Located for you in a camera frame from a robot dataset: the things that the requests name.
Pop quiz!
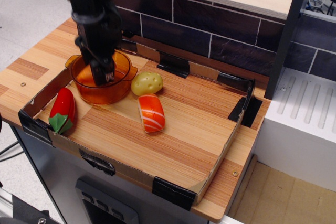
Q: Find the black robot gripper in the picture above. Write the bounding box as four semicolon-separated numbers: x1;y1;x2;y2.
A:
69;0;122;86

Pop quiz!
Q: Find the orange transparent plastic pot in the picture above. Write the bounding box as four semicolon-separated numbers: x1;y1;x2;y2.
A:
65;50;138;105

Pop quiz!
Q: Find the orange toy carrot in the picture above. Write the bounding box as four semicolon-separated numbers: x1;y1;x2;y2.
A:
76;65;95;87

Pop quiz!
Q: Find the cardboard fence with black tape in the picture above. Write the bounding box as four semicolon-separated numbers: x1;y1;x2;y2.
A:
19;42;269;219

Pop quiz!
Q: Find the yellow toy potato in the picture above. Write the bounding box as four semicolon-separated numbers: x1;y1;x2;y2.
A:
131;72;163;96

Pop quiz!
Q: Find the red toy pepper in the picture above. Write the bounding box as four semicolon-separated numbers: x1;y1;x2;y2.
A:
48;88;75;134

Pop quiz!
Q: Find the salmon sushi toy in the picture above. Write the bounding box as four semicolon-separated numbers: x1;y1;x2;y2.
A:
138;93;165;133

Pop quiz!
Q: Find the grey toy oven panel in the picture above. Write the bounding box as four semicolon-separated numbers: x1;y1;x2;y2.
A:
76;179;139;223

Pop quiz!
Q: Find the white toy sink drainer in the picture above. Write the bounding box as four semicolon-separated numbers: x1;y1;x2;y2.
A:
255;68;335;191

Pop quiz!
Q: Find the black cable on floor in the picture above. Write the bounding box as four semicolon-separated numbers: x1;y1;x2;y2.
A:
0;141;23;162

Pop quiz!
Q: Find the black metal bracket bottom left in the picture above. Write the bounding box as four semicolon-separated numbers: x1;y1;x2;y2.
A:
1;188;52;223

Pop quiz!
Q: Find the dark grey shelf post right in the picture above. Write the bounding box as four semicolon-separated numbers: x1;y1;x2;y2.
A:
264;0;305;100

